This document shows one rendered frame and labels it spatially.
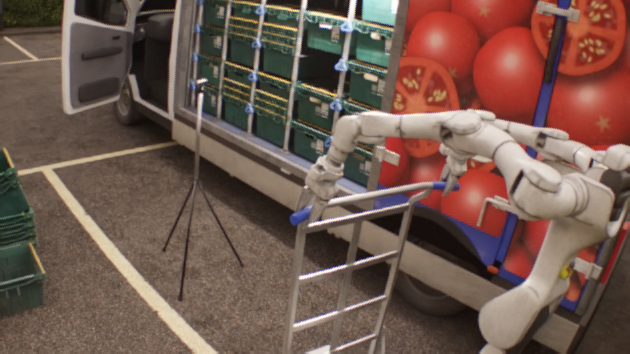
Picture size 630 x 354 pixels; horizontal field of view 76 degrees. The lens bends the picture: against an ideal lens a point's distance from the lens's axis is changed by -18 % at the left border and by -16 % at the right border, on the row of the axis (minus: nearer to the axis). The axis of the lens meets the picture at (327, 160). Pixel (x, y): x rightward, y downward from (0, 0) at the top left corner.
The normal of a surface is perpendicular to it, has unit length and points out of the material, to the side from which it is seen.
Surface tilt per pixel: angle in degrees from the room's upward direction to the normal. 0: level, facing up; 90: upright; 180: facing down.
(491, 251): 90
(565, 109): 90
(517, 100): 90
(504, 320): 90
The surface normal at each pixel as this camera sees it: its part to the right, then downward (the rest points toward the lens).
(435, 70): -0.67, 0.18
